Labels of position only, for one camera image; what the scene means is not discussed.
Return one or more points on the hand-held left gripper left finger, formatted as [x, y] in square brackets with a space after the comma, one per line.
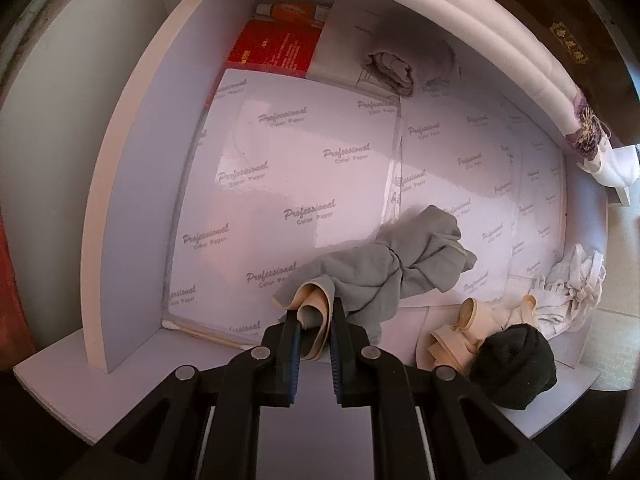
[296, 360]

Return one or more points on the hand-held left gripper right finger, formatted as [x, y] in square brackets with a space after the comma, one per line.
[336, 360]

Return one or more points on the grey sock with beige cuff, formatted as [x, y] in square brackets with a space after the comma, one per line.
[390, 270]

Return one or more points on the black sock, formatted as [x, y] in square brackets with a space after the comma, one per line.
[515, 365]

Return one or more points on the cream ribbed sock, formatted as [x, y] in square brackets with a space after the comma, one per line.
[565, 285]

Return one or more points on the brown box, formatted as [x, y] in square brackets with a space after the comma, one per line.
[575, 20]

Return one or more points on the glossy printed paper pack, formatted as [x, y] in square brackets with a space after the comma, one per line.
[290, 160]

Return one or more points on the red blanket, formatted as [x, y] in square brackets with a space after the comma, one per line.
[12, 300]

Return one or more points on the grey rolled sock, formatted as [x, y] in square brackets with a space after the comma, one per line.
[390, 67]

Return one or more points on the red packet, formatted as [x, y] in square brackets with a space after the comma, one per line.
[275, 47]

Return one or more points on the white drawing sheet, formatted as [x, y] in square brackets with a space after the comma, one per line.
[345, 45]

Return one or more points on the orange tube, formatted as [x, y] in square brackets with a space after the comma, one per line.
[290, 11]

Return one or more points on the white floral cloth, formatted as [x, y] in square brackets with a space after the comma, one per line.
[475, 25]

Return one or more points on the white bed frame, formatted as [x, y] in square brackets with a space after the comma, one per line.
[65, 135]

